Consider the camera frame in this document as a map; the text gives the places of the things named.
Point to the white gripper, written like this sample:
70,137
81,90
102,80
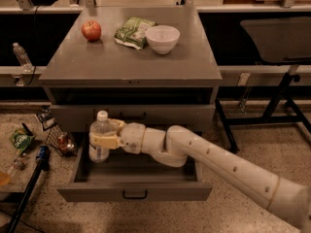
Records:
132,137

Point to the clear plastic water bottle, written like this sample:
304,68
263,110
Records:
98,130

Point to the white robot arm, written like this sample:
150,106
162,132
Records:
287,200

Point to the open grey lower drawer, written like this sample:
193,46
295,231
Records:
126,177

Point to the grey drawer cabinet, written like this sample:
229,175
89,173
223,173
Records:
104,72

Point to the plastic bottle on floor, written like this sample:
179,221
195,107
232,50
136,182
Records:
18,165

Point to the small background water bottle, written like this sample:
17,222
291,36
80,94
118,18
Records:
22,58

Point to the red can on floor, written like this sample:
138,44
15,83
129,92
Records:
64,143

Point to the dark snack packet on floor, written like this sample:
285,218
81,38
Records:
46,118

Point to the black pole with blue grip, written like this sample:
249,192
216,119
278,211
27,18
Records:
42,164

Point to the green chip bag on floor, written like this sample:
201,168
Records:
21,140

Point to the green snack bag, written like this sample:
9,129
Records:
132,33

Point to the red apple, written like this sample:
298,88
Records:
91,30

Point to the white ceramic bowl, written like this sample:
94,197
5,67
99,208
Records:
162,38

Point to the black folding stand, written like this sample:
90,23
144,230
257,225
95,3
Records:
267,117

